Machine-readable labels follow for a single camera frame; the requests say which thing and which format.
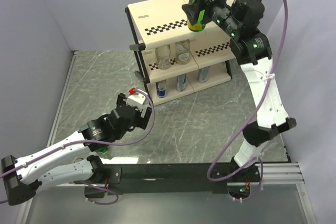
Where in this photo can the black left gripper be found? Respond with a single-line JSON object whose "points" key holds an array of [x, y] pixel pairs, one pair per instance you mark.
{"points": [[142, 121]]}

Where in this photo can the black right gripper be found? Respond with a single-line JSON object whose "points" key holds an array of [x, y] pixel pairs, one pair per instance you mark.
{"points": [[192, 9]]}

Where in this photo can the beige two-tier shelf black frame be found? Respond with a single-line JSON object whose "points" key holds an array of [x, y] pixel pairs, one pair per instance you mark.
{"points": [[156, 23]]}

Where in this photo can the silver blue energy drink can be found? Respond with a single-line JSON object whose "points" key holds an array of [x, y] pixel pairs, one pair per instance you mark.
{"points": [[203, 74]]}

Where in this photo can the clear Chang soda water bottle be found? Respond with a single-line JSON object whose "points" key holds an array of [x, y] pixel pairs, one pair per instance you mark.
{"points": [[162, 56]]}

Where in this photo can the aluminium rail frame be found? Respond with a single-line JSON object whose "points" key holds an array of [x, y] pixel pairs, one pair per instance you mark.
{"points": [[188, 130]]}

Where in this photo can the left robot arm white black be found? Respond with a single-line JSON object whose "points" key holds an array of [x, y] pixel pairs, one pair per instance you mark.
{"points": [[72, 159]]}

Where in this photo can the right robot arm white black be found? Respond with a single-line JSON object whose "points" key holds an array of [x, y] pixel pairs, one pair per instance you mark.
{"points": [[252, 51]]}

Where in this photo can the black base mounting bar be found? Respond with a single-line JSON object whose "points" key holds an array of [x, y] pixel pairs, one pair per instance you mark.
{"points": [[166, 178]]}

